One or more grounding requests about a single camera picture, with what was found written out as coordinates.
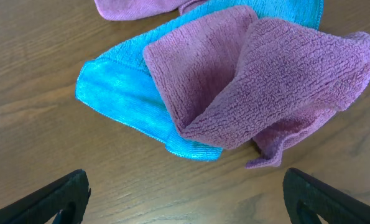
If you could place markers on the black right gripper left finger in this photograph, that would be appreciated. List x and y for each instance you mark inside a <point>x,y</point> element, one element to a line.
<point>65,200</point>

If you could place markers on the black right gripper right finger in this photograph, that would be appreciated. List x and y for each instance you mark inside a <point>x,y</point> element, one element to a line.
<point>308,200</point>

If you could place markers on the blue cloth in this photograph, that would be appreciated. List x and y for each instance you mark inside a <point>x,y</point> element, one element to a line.
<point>119,86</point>

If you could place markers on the lower purple cloth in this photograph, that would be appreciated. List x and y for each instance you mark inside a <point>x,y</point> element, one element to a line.
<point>230,77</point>

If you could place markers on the purple cloth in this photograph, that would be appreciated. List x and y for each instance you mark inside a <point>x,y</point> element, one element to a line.
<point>131,10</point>
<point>230,77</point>

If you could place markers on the upper purple cloth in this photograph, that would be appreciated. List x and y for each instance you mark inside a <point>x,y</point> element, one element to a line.
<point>131,10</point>

